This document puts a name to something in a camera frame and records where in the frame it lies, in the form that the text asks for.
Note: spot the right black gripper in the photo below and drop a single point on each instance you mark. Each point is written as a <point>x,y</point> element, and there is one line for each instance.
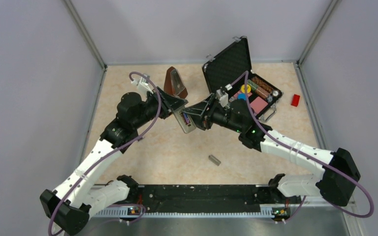
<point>201,113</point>

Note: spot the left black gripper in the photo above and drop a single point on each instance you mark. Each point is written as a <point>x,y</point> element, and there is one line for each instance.
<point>169,103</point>

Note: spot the purple blue battery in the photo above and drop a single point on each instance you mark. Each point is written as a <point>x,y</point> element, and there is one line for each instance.
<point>186,119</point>

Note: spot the beige remote control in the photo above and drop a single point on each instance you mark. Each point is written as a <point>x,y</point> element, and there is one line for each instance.
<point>186,129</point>

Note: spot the beige battery cover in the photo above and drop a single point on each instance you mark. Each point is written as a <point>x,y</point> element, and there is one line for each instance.
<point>214,160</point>

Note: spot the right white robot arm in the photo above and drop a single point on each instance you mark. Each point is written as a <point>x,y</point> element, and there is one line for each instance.
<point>331,172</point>

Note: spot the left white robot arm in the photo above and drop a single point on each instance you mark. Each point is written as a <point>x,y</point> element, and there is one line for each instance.
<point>73,203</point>

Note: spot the brown metronome with clear cover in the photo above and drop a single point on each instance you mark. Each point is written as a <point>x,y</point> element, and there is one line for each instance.
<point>173,84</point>

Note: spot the blue poker chip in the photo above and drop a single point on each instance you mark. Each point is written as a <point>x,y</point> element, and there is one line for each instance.
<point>242,96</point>

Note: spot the black poker chip case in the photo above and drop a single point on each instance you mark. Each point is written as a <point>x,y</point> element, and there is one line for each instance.
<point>225,67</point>

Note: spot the yellow big blind chip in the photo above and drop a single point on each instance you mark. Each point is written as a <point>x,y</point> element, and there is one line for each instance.
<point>245,89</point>

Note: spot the red playing card deck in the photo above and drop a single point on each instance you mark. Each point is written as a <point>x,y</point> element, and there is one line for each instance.
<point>258,105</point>

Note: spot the red toy block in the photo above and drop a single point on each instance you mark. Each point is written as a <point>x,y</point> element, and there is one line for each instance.
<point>295,100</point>

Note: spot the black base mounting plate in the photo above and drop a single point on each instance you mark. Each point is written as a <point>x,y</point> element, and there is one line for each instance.
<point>206,198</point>

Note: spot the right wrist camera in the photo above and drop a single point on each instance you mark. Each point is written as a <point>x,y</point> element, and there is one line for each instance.
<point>222,96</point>

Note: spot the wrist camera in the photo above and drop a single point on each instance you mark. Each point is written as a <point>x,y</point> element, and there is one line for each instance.
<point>142,85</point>
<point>222,96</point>

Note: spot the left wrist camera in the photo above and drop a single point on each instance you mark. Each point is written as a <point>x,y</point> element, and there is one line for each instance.
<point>142,85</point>

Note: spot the aluminium frame rail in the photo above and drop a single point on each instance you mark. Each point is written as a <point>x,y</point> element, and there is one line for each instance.
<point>192,213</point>

